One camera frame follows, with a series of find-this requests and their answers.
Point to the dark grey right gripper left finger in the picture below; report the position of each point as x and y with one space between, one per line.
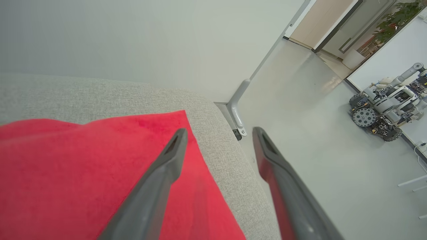
156 186

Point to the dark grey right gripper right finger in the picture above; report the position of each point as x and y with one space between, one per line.
293 200

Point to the red t-shirt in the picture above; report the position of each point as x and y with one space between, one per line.
66 180

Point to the grey wheeled robot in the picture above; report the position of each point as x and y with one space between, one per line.
365 116

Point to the grey metal partition foot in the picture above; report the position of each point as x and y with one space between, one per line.
235 106

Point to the white table legs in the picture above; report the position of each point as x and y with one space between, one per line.
412 181

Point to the white plant pot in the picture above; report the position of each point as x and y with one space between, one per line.
353 59

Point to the light wooden door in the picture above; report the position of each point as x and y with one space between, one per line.
320 23

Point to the green potted plant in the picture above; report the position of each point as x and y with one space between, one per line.
397 16

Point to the small black floor bracket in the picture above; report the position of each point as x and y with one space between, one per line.
237 135

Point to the glass door with dark frame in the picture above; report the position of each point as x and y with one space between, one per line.
367 23

